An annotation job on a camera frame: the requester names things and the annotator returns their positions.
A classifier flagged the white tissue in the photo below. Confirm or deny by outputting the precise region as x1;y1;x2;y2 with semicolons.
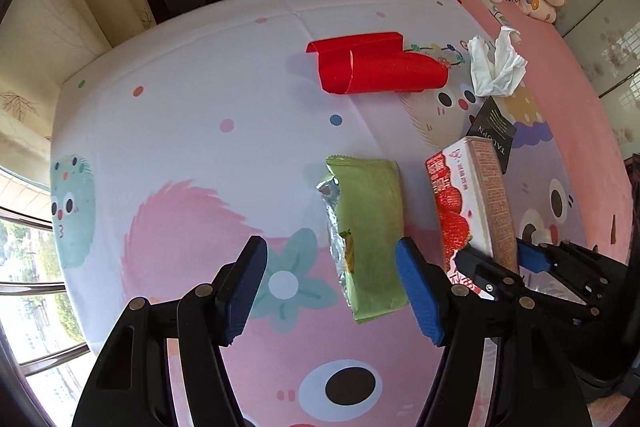
467;26;528;98

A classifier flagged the cream floral curtain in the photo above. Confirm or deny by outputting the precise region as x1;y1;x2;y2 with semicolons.
0;0;156;158

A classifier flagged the wardrobe with frosted doors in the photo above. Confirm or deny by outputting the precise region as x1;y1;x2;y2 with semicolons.
545;0;640;168

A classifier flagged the black card packet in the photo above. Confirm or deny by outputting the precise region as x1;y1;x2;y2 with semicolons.
467;96;517;174

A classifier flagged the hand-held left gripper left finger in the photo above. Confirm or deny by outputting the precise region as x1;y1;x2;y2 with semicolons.
71;235;269;427

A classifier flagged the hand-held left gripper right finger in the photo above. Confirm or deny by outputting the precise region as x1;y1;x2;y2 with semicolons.
395;237;591;427

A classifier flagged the red paper sheet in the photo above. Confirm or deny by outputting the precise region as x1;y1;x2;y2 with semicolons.
306;32;448;96

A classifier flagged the white marker pen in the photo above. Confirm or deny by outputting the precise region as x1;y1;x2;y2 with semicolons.
492;7;521;45

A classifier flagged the strawberry milk carton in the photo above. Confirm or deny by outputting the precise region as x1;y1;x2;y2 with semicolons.
425;137;519;300

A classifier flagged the green snack wrapper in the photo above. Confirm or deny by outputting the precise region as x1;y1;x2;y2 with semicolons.
314;155;408;324

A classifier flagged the pink bed sheet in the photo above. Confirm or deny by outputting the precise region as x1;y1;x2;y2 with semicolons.
320;0;640;268

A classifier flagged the cartoon printed tablecloth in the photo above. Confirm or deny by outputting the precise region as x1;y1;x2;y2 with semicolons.
50;0;631;427

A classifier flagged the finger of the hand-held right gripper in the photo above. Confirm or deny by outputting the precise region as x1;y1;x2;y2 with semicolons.
452;244;599;317
517;240;627;309

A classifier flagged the window with metal grille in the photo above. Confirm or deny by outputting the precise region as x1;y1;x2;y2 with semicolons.
0;167;91;408

